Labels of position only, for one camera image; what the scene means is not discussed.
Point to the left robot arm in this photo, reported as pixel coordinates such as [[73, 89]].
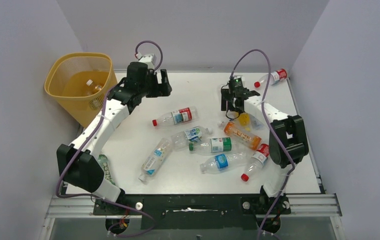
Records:
[[77, 161]]

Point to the red white label water bottle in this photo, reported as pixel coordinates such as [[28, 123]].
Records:
[[176, 117]]

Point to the small blue label bottle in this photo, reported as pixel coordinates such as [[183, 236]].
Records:
[[256, 124]]

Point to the orange drink bottle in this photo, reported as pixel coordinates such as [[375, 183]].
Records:
[[245, 137]]

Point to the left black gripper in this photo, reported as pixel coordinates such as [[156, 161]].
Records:
[[161, 90]]

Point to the aluminium rail frame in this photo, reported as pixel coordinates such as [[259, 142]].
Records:
[[302, 205]]

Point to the red cap bottle far corner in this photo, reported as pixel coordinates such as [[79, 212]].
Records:
[[275, 77]]

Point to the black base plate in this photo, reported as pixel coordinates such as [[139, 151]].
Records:
[[194, 211]]

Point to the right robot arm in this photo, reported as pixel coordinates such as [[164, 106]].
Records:
[[288, 142]]

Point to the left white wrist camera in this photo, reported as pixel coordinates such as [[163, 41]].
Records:
[[149, 59]]

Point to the red label tea bottle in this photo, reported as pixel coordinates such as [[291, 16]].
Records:
[[92, 88]]

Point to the yellow mesh waste bin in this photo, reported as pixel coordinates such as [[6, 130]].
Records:
[[66, 80]]

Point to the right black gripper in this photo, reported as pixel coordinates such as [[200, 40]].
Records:
[[235, 96]]

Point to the green cap water bottle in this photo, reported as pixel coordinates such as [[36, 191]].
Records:
[[213, 146]]

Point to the blue label clear bottle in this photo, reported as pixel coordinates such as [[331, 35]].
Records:
[[223, 162]]

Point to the blue white label crushed bottle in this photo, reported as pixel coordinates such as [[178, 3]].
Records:
[[195, 134]]

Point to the green tea bottle table edge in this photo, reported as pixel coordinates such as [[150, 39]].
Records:
[[104, 163]]

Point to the red label bottle near right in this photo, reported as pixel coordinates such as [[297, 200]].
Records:
[[256, 162]]

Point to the yellow juice bottle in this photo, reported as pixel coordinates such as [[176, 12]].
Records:
[[244, 121]]

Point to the blue label bottle lower left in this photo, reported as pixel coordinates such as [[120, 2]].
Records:
[[155, 160]]

